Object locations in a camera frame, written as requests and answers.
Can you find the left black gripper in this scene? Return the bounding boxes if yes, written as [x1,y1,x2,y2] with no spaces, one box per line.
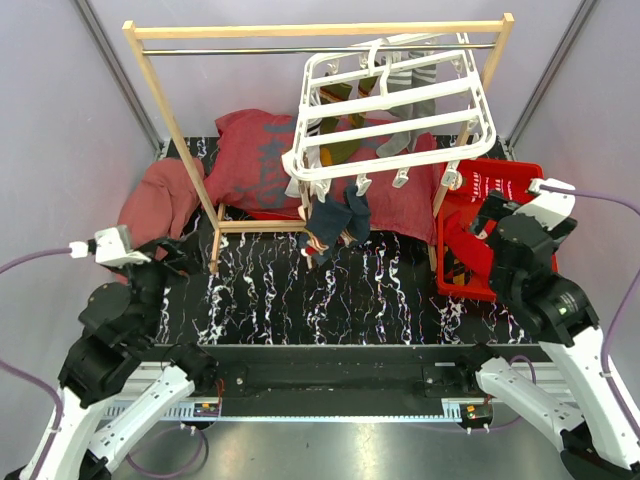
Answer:
[115,229,206,342]

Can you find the white plastic clip hanger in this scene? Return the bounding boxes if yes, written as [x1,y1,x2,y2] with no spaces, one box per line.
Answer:
[282,32,497,201]

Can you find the navy dark sock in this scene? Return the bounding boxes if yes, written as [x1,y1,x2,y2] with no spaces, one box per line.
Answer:
[297,198,352,266]
[341,185,371,246]

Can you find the olive green ribbed sock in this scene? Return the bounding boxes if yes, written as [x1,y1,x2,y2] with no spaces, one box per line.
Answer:
[314,76,378,167]

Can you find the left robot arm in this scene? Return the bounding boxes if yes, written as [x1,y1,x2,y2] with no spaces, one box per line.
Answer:
[1,228,223,479]

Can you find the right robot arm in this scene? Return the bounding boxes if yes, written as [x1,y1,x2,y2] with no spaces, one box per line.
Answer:
[453,181,639,479]

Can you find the pink crumpled cloth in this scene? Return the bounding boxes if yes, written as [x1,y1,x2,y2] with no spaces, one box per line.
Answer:
[111,157,206,281]

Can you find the red plastic bin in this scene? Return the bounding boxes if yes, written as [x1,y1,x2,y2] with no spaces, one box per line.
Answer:
[436,159,543,302]

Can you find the red patterned pillow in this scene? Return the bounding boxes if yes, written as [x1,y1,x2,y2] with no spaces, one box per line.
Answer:
[204,109,443,245]

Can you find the grey striped sock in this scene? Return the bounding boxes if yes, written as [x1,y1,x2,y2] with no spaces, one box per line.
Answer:
[374,49,441,159]

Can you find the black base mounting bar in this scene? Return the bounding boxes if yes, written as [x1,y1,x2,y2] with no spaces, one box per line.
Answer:
[205,345,480,422]

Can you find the wooden clothes rack frame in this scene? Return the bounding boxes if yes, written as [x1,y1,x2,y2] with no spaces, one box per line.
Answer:
[122,13,515,273]

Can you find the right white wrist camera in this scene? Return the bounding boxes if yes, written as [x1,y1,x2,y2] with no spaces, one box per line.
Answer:
[517,178,575,230]

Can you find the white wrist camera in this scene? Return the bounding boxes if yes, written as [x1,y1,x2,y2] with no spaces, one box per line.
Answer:
[517,178,575,230]
[94,225,151,268]

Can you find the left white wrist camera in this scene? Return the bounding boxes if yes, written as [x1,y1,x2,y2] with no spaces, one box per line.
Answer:
[94,225,151,268]

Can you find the metal rack rail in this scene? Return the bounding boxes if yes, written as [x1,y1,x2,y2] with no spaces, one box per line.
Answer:
[143,43,497,57]

